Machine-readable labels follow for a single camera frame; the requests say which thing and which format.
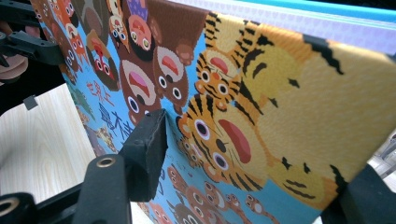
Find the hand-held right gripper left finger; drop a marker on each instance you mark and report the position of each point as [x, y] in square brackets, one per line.
[144, 155]

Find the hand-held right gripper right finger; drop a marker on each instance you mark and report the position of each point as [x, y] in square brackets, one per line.
[367, 199]

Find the cartoon animal picture book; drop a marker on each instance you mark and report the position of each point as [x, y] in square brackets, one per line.
[280, 124]

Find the clear plastic holder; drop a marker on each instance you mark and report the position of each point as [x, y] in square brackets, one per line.
[386, 155]

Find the small grey tag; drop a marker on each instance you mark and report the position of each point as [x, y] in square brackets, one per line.
[30, 102]

